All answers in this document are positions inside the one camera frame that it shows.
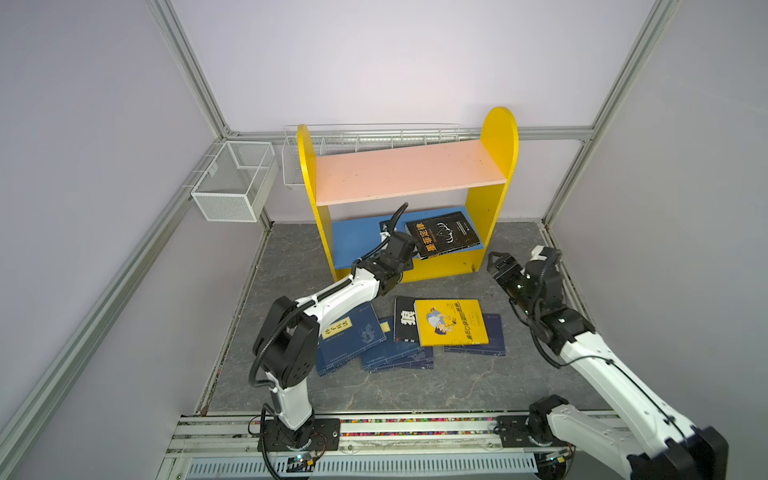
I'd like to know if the black book with yellow title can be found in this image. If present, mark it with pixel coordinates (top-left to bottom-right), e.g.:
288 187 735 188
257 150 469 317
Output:
406 210 482 260

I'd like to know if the dark wolf cover book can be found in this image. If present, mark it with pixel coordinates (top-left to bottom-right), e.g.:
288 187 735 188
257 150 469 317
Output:
393 296 420 344

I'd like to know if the yellow cartoon cover book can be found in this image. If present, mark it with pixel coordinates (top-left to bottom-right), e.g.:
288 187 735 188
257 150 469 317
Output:
414 299 489 347

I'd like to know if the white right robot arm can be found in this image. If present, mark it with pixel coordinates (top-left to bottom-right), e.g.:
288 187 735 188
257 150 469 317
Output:
487 246 729 479

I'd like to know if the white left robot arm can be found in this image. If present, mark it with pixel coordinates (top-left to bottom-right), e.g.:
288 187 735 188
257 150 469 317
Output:
248 231 417 449

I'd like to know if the yellow wooden bookshelf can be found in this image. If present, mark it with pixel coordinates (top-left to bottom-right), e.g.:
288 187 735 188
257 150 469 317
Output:
297 107 520 282

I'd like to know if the white mesh basket left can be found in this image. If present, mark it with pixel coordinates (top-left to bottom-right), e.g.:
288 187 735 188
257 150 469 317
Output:
191 141 279 223

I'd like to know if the white wire basket rear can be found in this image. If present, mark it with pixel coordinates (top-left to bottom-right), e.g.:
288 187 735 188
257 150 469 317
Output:
281 123 461 189

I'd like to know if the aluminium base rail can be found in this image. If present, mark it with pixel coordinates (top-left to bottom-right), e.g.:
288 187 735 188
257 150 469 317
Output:
157 410 601 480

